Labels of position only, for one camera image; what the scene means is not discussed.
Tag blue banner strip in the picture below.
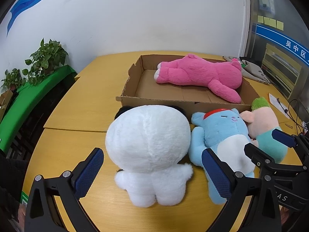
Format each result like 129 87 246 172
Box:
256 25 308 66

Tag black cable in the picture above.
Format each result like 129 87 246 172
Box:
276 97 309 136

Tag pink pig plush teal outfit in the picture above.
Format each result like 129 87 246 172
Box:
240 97 288 163

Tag yellow sticky notes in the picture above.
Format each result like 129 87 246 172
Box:
258 15 284 31

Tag grey cloth bag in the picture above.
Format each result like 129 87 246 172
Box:
236 58 271 84

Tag small potted plant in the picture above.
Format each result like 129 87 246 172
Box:
1 68 24 91

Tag white panda plush toy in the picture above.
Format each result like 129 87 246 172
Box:
105 105 193 207

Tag brown cardboard box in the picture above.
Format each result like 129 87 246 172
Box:
116 55 259 120

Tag blue bear plush toy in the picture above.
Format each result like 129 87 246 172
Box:
188 108 257 205

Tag white paper sheet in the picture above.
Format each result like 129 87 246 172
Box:
269 93 290 119

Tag green potted plant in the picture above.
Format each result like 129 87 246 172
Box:
22 39 68 85

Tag pink bear plush toy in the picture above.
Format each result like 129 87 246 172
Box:
154 54 243 104

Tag green cloth covered shelf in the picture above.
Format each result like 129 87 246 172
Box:
1 66 76 154

